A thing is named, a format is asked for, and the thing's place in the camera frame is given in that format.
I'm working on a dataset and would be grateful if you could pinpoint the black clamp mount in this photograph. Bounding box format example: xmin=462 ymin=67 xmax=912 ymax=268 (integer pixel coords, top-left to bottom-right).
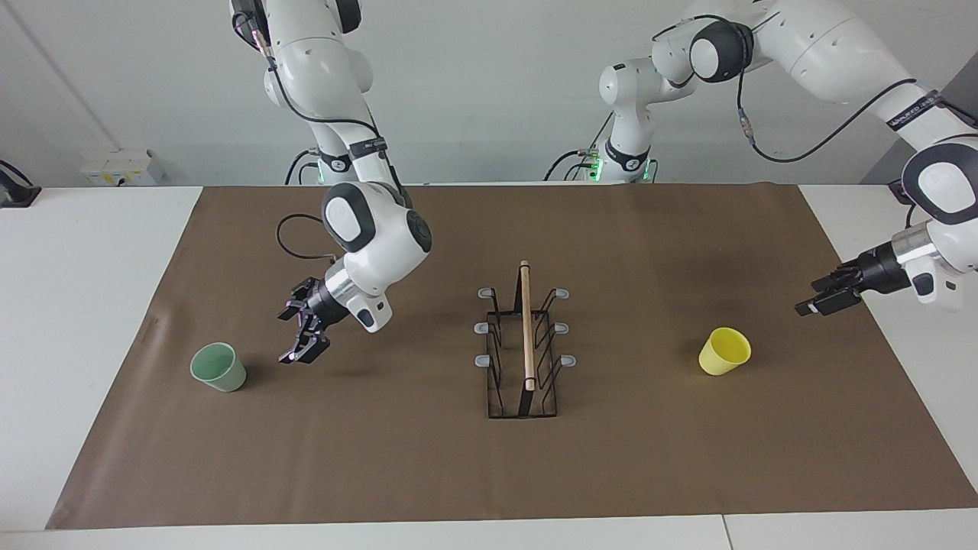
xmin=0 ymin=159 xmax=41 ymax=209

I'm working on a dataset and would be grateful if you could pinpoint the pale green plastic cup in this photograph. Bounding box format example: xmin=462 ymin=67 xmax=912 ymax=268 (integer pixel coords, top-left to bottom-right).
xmin=190 ymin=342 xmax=248 ymax=393

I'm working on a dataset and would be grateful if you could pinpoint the brown paper table mat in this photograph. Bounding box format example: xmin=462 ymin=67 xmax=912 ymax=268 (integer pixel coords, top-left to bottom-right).
xmin=46 ymin=183 xmax=978 ymax=529

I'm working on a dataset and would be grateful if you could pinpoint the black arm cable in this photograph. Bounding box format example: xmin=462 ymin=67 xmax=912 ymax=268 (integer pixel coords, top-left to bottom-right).
xmin=233 ymin=14 xmax=406 ymax=262
xmin=653 ymin=15 xmax=918 ymax=165

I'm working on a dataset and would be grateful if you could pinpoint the black right base cable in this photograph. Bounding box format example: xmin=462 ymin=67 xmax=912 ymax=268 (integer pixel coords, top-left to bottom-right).
xmin=284 ymin=149 xmax=319 ymax=186

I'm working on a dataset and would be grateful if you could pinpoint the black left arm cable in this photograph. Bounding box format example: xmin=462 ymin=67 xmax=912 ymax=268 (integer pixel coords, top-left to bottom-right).
xmin=653 ymin=15 xmax=918 ymax=165

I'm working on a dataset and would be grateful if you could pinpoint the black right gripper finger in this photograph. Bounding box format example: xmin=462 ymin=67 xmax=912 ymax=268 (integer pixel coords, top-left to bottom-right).
xmin=277 ymin=278 xmax=316 ymax=322
xmin=279 ymin=319 xmax=331 ymax=364

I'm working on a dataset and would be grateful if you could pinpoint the black base cable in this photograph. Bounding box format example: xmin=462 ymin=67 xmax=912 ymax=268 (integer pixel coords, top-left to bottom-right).
xmin=284 ymin=149 xmax=319 ymax=186
xmin=544 ymin=113 xmax=614 ymax=183

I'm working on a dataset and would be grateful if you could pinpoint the black left base cable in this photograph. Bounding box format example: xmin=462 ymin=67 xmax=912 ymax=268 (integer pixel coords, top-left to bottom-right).
xmin=544 ymin=113 xmax=614 ymax=183

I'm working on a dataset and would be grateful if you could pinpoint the yellow plastic cup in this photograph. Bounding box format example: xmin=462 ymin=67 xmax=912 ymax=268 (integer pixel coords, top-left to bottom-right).
xmin=698 ymin=327 xmax=752 ymax=376

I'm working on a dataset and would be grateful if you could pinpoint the black wire cup rack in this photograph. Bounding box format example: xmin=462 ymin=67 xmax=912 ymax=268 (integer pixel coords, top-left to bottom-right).
xmin=474 ymin=260 xmax=578 ymax=419

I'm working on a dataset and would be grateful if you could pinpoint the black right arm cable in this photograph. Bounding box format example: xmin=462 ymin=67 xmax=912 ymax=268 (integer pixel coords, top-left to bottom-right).
xmin=233 ymin=14 xmax=406 ymax=262

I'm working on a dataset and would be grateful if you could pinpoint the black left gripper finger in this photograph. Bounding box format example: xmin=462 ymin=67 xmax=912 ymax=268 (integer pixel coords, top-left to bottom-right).
xmin=811 ymin=267 xmax=860 ymax=294
xmin=795 ymin=289 xmax=864 ymax=318

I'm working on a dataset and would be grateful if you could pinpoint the white wall socket box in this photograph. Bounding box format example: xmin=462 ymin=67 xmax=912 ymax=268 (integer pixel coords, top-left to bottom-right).
xmin=81 ymin=149 xmax=165 ymax=186

